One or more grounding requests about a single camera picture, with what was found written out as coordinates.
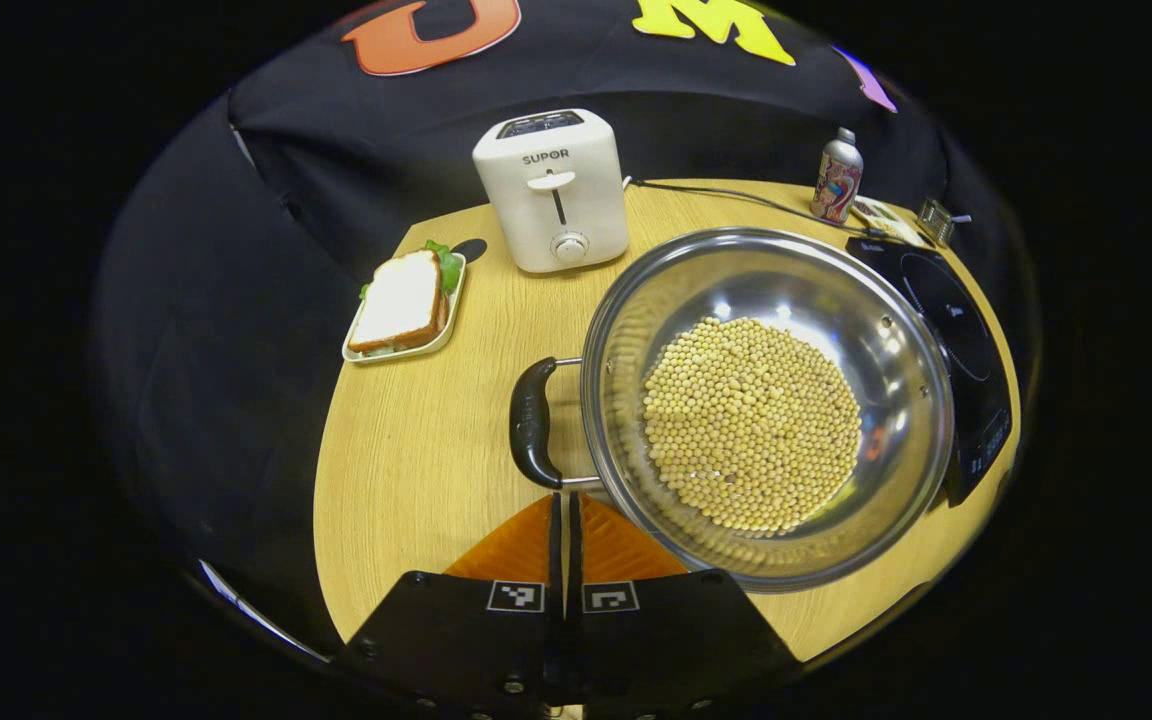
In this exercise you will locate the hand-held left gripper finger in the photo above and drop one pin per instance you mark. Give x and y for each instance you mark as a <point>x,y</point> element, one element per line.
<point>573,550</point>
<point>555,550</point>

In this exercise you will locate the pile of soybeans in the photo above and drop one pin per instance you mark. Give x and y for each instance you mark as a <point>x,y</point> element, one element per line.
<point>751,420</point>

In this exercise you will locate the stainless steel pot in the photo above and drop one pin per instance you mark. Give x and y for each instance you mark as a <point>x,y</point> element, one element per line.
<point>696,290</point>

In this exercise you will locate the black induction cooktop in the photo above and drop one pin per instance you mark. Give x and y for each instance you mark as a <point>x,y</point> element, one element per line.
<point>966,350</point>

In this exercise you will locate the white rectangular plate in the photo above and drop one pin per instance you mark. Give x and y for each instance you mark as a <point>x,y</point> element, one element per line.
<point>381,357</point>

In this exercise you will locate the black round table grommet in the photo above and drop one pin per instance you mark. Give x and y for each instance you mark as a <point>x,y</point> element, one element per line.
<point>474,250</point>

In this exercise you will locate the white toaster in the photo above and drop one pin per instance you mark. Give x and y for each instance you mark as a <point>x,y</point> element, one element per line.
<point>516,220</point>

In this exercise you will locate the silver bottle with colourful label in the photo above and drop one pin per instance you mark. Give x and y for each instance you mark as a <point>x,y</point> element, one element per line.
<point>839,180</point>

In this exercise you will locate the black backdrop cloth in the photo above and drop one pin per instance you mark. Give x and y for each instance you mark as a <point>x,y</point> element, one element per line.
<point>336,150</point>

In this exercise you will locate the white divided seasoning dish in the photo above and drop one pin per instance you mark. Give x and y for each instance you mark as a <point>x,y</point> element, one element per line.
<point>886,215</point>

